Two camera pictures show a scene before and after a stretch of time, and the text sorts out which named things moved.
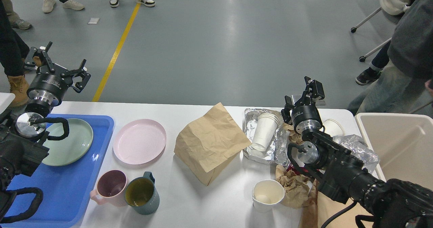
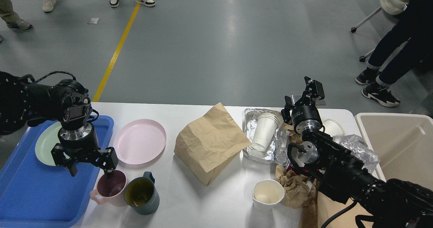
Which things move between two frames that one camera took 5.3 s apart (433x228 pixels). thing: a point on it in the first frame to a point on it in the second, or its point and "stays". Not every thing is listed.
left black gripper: [48, 85] to [81, 144]
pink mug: [110, 184] stays
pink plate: [139, 141] stays
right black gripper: [306, 117] stays
